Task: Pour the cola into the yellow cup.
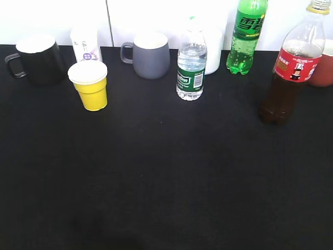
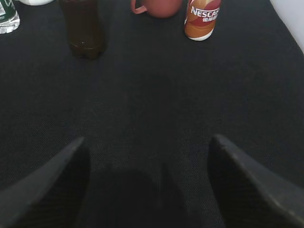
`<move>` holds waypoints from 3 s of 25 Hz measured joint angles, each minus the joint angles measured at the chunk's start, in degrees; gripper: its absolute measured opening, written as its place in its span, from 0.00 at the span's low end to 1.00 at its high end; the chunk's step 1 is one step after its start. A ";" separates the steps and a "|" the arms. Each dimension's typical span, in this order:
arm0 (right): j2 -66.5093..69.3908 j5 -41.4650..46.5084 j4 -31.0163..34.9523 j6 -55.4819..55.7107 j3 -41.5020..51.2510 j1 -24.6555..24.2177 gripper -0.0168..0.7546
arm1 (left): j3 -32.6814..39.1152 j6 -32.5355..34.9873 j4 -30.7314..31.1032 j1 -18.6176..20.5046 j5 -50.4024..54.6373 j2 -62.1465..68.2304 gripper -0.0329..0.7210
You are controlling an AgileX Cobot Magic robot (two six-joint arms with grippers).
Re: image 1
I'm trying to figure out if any yellow paper cup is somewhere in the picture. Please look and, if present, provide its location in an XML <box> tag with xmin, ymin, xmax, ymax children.
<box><xmin>68</xmin><ymin>60</ymin><xmax>108</xmax><ymax>111</ymax></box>

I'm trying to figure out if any iced tea bottle red label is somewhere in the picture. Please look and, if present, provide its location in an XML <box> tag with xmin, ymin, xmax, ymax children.
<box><xmin>259</xmin><ymin>1</ymin><xmax>331</xmax><ymax>124</ymax></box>

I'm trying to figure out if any white cup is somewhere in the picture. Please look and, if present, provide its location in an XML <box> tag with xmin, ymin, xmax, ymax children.
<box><xmin>203</xmin><ymin>28</ymin><xmax>223</xmax><ymax>75</ymax></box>

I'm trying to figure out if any green sprite bottle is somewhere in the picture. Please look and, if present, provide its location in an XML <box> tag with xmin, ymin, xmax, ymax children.
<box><xmin>226</xmin><ymin>0</ymin><xmax>268</xmax><ymax>75</ymax></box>

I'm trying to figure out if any grey mug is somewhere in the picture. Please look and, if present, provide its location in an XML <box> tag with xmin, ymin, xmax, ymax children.
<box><xmin>120</xmin><ymin>32</ymin><xmax>170</xmax><ymax>80</ymax></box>

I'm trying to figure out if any clear water bottle green label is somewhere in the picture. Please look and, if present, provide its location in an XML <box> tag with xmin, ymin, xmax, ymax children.
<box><xmin>176</xmin><ymin>16</ymin><xmax>207</xmax><ymax>101</ymax></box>

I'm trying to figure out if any white yogurt carton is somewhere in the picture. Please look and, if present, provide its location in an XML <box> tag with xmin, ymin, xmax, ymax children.
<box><xmin>70</xmin><ymin>26</ymin><xmax>103</xmax><ymax>62</ymax></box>

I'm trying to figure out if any black mug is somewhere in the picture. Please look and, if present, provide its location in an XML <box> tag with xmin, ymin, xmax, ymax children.
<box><xmin>5</xmin><ymin>34</ymin><xmax>67</xmax><ymax>86</ymax></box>

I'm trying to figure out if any red mug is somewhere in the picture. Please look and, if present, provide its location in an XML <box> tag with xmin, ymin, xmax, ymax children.
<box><xmin>308</xmin><ymin>39</ymin><xmax>333</xmax><ymax>88</ymax></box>

